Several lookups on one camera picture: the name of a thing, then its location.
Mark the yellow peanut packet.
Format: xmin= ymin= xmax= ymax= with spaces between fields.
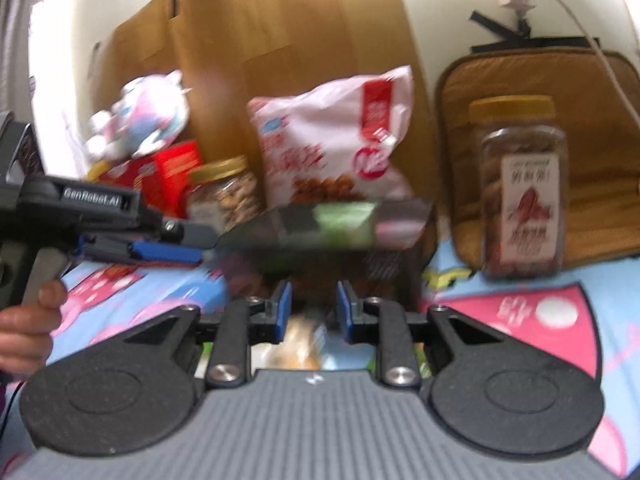
xmin=250 ymin=313 xmax=324 ymax=372

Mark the person's left hand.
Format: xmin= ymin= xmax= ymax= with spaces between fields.
xmin=0 ymin=280 xmax=67 ymax=379

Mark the red gift bag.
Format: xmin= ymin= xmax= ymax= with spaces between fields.
xmin=98 ymin=140 xmax=202 ymax=219

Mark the cashew jar gold lid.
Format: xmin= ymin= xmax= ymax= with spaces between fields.
xmin=185 ymin=155 xmax=264 ymax=233

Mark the dark metal tin box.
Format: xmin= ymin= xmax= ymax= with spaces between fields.
xmin=215 ymin=198 xmax=437 ymax=311

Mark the yellow duck plush toy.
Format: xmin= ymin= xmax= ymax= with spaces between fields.
xmin=85 ymin=160 xmax=112 ymax=182

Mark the pink blue plush toy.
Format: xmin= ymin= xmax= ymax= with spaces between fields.
xmin=85 ymin=70 xmax=190 ymax=162

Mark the pink fried dough snack bag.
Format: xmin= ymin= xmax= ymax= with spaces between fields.
xmin=247 ymin=65 xmax=413 ymax=208

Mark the wooden headboard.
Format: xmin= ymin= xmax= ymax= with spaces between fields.
xmin=90 ymin=0 xmax=440 ymax=200

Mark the peppa pig bed sheet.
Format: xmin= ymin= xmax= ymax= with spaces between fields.
xmin=53 ymin=245 xmax=639 ymax=479

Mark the pecan jar gold lid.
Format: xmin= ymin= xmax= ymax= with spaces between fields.
xmin=468 ymin=94 xmax=569 ymax=281

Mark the brown seat cushion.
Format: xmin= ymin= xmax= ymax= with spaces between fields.
xmin=435 ymin=48 xmax=639 ymax=269

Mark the white power cable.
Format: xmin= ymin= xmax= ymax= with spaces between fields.
xmin=459 ymin=0 xmax=640 ymax=131

